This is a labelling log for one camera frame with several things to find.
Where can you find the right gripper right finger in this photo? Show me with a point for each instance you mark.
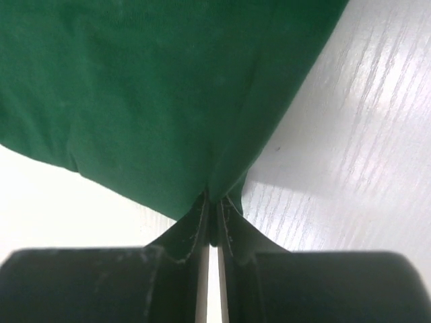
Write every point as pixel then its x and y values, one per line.
pixel 262 282

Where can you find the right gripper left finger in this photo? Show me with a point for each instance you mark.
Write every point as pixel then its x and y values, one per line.
pixel 164 281

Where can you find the green t shirt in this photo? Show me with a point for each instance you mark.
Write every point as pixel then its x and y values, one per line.
pixel 158 101

